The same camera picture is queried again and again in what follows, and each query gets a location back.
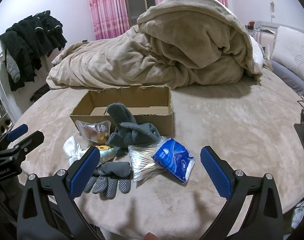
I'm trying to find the cotton swab bag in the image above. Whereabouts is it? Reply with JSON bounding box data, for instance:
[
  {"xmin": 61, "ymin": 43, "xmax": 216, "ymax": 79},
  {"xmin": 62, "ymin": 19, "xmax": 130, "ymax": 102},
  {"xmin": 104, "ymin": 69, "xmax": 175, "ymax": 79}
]
[{"xmin": 128, "ymin": 140, "xmax": 168, "ymax": 183}]

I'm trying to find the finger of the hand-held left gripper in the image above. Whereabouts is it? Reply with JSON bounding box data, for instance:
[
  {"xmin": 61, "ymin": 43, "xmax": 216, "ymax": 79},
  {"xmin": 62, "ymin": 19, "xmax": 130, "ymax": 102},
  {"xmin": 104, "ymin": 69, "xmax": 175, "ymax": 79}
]
[
  {"xmin": 0, "ymin": 131, "xmax": 45, "ymax": 165},
  {"xmin": 0, "ymin": 124, "xmax": 28, "ymax": 152}
]

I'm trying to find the black chair base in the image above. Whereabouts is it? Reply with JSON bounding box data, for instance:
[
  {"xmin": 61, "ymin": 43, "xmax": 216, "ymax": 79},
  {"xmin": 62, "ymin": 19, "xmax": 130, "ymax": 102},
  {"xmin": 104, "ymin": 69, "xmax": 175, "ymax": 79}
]
[{"xmin": 29, "ymin": 84, "xmax": 50, "ymax": 102}]

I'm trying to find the grey pillow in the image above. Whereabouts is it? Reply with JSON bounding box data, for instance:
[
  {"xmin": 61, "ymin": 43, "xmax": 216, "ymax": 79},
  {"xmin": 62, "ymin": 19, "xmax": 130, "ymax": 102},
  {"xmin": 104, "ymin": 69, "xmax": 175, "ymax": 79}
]
[{"xmin": 267, "ymin": 60, "xmax": 304, "ymax": 97}]

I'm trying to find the white embroidered pillow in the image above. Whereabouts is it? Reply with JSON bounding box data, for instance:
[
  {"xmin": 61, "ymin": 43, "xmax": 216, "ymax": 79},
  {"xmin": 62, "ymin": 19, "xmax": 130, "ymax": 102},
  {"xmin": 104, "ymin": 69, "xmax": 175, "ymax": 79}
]
[{"xmin": 270, "ymin": 26, "xmax": 304, "ymax": 81}]

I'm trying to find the grey dotted glove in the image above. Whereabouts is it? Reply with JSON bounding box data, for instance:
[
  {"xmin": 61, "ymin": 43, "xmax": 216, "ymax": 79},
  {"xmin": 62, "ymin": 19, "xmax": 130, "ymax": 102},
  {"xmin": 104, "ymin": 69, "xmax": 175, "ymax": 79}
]
[{"xmin": 83, "ymin": 161, "xmax": 133, "ymax": 200}]

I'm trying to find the blue tissue pack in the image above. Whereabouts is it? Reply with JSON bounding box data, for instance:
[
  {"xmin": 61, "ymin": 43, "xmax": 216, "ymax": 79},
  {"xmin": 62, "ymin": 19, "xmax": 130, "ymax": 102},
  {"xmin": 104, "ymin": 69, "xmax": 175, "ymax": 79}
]
[{"xmin": 151, "ymin": 138, "xmax": 195, "ymax": 183}]

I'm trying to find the cardboard box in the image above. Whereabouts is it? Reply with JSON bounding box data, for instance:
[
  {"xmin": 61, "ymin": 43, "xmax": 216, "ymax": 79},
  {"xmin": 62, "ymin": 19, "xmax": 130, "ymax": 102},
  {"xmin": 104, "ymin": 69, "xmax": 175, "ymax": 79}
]
[{"xmin": 69, "ymin": 85, "xmax": 174, "ymax": 138}]

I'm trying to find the grey fluffy sock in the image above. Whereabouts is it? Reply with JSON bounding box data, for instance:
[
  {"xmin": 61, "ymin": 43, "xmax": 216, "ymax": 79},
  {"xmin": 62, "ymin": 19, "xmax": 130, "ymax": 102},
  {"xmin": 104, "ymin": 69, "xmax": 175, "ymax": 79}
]
[
  {"xmin": 106, "ymin": 122, "xmax": 165, "ymax": 156},
  {"xmin": 106, "ymin": 102, "xmax": 138, "ymax": 132}
]

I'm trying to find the beige blanket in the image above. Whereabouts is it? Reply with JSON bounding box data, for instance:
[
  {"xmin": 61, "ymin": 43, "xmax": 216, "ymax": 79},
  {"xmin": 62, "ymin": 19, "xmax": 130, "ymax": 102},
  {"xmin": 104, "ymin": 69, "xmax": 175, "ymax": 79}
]
[{"xmin": 46, "ymin": 0, "xmax": 264, "ymax": 90}]

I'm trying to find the green yellow packet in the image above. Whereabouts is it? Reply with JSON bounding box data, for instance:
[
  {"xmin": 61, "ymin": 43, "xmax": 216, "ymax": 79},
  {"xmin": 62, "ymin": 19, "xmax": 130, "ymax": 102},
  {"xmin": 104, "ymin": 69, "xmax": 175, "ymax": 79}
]
[{"xmin": 94, "ymin": 144, "xmax": 116, "ymax": 166}]

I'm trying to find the grey garment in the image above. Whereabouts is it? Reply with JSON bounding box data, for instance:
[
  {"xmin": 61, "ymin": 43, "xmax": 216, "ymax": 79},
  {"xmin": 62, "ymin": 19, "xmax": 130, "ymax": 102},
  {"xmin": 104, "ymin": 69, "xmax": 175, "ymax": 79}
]
[{"xmin": 6, "ymin": 52, "xmax": 21, "ymax": 83}]

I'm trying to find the clear plastic bag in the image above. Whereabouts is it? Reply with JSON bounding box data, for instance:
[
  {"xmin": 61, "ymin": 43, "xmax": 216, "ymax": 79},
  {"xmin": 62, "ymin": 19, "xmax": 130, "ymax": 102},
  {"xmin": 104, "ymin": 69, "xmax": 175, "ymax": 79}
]
[{"xmin": 290, "ymin": 199, "xmax": 304, "ymax": 231}]

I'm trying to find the clear snack packet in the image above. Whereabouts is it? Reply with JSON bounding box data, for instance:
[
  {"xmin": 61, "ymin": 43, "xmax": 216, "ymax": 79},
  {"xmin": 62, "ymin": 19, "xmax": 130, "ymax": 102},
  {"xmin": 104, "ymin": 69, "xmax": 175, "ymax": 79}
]
[{"xmin": 75, "ymin": 119, "xmax": 112, "ymax": 143}]

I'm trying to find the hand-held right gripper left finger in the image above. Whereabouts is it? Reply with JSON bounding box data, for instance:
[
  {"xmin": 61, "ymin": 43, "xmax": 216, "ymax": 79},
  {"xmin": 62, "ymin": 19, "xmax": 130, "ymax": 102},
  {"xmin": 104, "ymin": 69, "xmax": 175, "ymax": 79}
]
[{"xmin": 17, "ymin": 146, "xmax": 101, "ymax": 240}]

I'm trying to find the white cloth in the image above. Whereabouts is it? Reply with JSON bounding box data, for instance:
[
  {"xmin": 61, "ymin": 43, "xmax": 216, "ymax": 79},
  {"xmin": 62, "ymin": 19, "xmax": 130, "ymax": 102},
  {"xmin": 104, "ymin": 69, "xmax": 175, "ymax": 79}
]
[{"xmin": 63, "ymin": 136, "xmax": 92, "ymax": 166}]

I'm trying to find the white headboard shelf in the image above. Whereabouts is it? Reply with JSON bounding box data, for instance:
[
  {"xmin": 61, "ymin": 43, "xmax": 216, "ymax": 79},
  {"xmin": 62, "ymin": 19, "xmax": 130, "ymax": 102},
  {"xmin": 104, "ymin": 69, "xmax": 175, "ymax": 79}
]
[{"xmin": 244, "ymin": 20, "xmax": 278, "ymax": 39}]

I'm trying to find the black clothes pile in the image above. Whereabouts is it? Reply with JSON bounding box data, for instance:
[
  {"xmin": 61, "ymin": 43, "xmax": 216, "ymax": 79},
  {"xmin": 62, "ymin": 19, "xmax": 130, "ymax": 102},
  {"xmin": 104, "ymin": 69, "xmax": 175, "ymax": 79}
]
[{"xmin": 0, "ymin": 10, "xmax": 68, "ymax": 92}]

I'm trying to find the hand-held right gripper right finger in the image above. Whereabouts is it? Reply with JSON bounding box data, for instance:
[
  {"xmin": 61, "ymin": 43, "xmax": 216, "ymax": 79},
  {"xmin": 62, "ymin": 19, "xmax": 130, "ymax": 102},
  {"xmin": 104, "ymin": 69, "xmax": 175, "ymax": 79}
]
[{"xmin": 199, "ymin": 146, "xmax": 283, "ymax": 240}]

